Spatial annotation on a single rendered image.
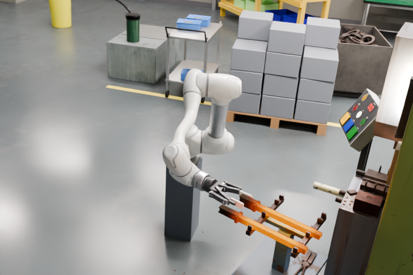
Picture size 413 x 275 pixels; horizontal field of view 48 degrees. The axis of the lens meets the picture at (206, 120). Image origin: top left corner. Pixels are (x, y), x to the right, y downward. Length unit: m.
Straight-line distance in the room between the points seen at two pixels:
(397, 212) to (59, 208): 2.59
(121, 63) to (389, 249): 4.62
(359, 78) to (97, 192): 3.56
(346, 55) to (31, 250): 4.15
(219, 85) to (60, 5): 6.14
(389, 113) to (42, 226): 2.54
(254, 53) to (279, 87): 0.45
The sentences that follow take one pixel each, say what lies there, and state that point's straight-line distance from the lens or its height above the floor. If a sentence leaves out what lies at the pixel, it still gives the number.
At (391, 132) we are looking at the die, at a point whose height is 1.31.
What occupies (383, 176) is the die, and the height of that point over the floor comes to 0.99.
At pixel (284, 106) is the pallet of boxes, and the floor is 0.27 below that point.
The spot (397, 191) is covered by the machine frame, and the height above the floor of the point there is 1.26.
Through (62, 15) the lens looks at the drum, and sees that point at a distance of 8.49.
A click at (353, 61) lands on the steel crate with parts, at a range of 5.97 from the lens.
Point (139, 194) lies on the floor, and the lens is 3.90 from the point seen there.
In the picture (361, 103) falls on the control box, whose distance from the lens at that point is 3.06.
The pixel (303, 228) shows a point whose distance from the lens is 2.04.
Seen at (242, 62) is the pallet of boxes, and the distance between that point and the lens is 4.86.
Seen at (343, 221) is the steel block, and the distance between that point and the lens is 2.43.
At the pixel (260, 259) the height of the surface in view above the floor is 0.75.
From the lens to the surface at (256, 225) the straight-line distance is 2.01.
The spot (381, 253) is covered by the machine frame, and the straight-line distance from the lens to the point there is 2.15.
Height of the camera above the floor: 2.26
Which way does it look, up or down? 26 degrees down
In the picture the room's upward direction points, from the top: 4 degrees clockwise
